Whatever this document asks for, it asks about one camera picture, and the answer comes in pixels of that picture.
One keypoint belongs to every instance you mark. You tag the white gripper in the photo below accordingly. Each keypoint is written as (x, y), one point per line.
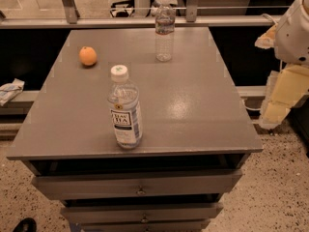
(292, 38)

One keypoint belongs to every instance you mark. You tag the clear plastic water bottle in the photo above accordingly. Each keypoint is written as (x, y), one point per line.
(164, 31)

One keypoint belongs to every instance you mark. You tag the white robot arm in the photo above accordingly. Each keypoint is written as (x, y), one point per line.
(289, 37)

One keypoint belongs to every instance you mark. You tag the tea bottle with white cap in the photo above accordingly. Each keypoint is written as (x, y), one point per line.
(124, 106)

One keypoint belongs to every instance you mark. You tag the grey drawer cabinet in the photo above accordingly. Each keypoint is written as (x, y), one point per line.
(192, 115)

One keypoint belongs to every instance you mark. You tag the middle grey drawer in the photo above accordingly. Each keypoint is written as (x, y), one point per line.
(142, 213)

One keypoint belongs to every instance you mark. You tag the grey drawer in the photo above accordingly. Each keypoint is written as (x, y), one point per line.
(173, 226)
(142, 213)
(140, 184)

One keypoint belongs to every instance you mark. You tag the orange fruit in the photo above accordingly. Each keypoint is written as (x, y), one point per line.
(87, 56)

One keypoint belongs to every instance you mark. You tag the bottom grey drawer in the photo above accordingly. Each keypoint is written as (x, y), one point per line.
(173, 226)

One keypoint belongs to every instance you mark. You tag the top grey drawer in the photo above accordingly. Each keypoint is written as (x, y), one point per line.
(140, 184)

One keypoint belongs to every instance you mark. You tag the white crumpled package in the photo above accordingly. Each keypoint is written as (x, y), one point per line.
(10, 90)

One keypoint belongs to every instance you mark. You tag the black shoe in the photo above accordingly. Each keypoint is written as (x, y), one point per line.
(26, 225)

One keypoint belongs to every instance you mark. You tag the grey metal rail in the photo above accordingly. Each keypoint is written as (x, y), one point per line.
(140, 22)

